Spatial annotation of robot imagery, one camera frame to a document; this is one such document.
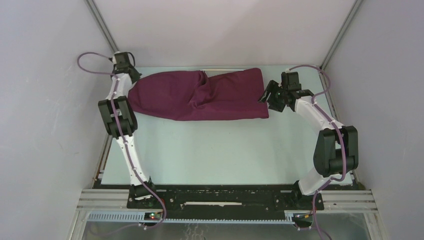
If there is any aluminium frame rail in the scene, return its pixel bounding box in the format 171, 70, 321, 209
76, 189, 378, 214

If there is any grey cable duct strip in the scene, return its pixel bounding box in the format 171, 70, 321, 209
86, 211, 295, 225

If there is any corner aluminium post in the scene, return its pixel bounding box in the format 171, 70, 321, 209
84, 0, 130, 74
320, 0, 365, 70

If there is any maroon surgical wrap cloth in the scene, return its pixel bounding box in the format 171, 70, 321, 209
127, 68, 269, 121

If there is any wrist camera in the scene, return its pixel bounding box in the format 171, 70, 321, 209
112, 51, 135, 69
281, 71, 302, 92

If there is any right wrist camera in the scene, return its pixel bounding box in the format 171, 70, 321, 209
281, 71, 302, 92

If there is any left corner aluminium post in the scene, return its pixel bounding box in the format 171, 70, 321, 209
84, 0, 130, 74

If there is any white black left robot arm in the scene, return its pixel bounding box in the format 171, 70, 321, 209
98, 63, 158, 208

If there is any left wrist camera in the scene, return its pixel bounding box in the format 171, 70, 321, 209
112, 51, 135, 69

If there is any right corner aluminium post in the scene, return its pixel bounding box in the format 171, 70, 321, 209
320, 0, 365, 70

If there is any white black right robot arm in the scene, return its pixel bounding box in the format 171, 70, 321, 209
258, 80, 358, 209

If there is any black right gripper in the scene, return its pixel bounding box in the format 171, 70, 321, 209
257, 79, 288, 113

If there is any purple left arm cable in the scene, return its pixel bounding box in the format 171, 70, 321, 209
77, 51, 167, 230

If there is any steel instrument tray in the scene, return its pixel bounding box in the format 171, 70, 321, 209
200, 68, 245, 72

